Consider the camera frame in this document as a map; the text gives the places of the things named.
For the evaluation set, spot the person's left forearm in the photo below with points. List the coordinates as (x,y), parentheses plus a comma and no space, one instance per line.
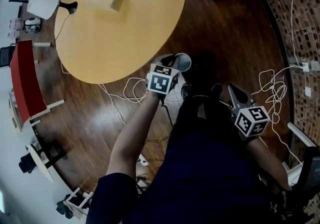
(136,130)

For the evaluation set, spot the person's navy shirt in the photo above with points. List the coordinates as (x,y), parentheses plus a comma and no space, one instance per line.
(195,180)

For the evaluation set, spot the black office chair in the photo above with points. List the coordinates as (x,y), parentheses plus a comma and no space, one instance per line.
(310,168)

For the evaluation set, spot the round wooden table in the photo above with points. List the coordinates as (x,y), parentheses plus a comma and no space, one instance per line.
(120,38)

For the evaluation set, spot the red chair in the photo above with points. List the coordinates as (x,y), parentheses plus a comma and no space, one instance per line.
(23,80)

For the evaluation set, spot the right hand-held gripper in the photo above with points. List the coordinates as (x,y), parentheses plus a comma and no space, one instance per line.
(251,121)

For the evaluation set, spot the white round floor device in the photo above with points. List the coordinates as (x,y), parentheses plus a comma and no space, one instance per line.
(32,24)

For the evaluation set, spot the white wall socket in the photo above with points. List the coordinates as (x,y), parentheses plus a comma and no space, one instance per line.
(305,66)

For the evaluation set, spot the white paper cup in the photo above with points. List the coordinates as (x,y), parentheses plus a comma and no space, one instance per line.
(184,61)

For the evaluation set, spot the person's left shoe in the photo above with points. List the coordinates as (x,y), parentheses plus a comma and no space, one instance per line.
(186,91)

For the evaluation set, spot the person's right forearm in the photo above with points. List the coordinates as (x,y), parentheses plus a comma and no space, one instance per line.
(268,161)

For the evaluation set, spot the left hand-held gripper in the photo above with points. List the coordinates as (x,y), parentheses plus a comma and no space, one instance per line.
(160,81)

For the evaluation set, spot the person's shoe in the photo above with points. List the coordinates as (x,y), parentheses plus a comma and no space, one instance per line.
(216,90)
(186,91)

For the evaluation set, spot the white power strip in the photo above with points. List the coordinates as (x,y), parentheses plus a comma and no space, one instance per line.
(143,160)

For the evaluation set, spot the black monitor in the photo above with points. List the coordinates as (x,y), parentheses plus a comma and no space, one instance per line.
(7,56)

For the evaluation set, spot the person's black trousers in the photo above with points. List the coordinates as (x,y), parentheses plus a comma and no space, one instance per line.
(202,113)

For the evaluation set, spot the white wall plate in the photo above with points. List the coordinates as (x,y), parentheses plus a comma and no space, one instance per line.
(308,92)

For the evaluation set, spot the white round side table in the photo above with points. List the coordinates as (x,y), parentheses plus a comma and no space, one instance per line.
(40,163)

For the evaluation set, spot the person's right shoe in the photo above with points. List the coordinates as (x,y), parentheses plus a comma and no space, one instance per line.
(216,90)

